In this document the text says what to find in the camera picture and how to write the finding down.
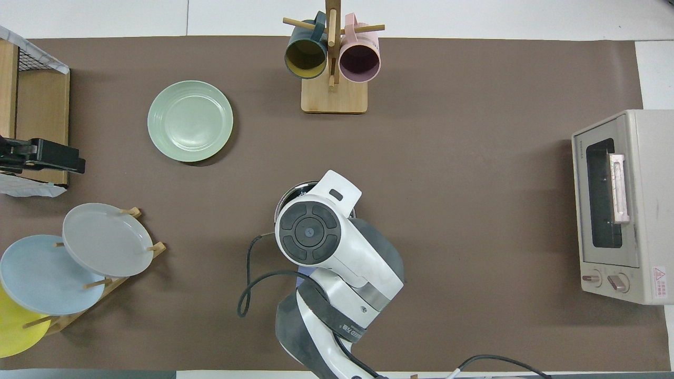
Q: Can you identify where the brown table mat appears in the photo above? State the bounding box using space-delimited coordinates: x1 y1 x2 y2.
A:
0 36 670 372

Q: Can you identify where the white toaster oven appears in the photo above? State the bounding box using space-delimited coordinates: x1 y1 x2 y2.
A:
571 109 674 306

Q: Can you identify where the dark wooden board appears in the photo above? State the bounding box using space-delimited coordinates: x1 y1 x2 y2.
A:
16 68 71 186

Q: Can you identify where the black right base cable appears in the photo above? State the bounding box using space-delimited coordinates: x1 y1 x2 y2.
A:
445 355 551 379

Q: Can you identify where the black wire basket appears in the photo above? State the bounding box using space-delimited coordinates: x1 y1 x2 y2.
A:
0 45 37 74

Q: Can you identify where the dark teal mug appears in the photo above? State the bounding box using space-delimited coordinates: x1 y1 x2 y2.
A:
284 12 330 79

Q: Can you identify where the light blue plate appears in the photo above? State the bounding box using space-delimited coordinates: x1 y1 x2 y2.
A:
0 235 106 316

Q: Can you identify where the wooden mug tree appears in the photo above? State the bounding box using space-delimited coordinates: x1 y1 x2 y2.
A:
283 0 385 114

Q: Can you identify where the black camera mount head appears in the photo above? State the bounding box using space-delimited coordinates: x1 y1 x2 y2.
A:
0 136 86 175

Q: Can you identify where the yellow plate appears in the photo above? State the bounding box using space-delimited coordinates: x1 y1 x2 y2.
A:
0 284 52 358

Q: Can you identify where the grey plate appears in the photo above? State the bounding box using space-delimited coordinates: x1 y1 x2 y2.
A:
62 203 154 278

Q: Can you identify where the wooden plate rack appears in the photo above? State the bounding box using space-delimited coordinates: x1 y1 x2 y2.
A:
21 207 167 336

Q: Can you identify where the pink mug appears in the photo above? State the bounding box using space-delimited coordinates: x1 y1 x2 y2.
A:
339 13 381 83

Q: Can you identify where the light wooden board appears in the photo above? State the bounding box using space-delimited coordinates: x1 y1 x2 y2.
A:
0 39 19 138

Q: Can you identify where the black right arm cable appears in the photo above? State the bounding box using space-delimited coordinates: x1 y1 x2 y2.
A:
236 232 323 318

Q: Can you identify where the green plate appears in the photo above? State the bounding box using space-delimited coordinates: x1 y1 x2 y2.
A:
147 80 234 163

